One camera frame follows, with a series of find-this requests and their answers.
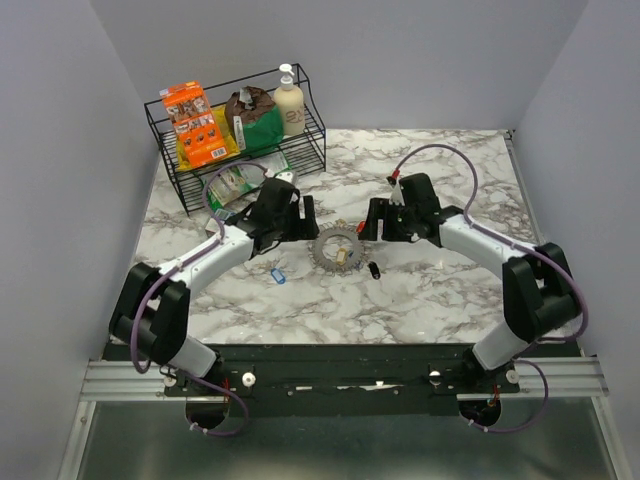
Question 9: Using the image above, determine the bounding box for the blue key tag on table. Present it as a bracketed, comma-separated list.
[270, 268, 286, 285]

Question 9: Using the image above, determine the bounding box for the small blue white box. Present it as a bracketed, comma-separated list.
[205, 208, 234, 237]

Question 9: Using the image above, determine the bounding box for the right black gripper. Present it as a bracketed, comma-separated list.
[357, 197, 418, 243]

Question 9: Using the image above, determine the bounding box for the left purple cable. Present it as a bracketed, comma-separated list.
[129, 162, 277, 437]

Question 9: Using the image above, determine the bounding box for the orange product box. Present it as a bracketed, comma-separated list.
[160, 81, 230, 171]

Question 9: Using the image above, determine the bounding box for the yellow packet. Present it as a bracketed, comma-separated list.
[176, 106, 240, 171]

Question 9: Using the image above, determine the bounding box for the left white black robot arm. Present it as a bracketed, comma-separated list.
[109, 177, 319, 395]

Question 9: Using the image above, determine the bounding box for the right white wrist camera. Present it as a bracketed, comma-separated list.
[389, 182, 405, 206]

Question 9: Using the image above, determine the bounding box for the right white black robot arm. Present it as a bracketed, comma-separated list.
[358, 173, 586, 392]

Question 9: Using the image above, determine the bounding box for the cream pump lotion bottle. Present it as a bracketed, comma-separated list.
[273, 63, 306, 136]

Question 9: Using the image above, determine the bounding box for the yellow key tag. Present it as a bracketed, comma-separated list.
[335, 248, 349, 265]

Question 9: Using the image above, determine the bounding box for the black wire shelf rack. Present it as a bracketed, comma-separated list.
[144, 63, 327, 215]

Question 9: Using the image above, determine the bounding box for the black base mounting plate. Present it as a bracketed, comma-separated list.
[164, 343, 578, 419]

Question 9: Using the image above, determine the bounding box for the brown and green bag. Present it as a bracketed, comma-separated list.
[225, 86, 284, 156]

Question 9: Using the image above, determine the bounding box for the green white snack pouch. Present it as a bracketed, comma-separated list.
[205, 152, 291, 212]

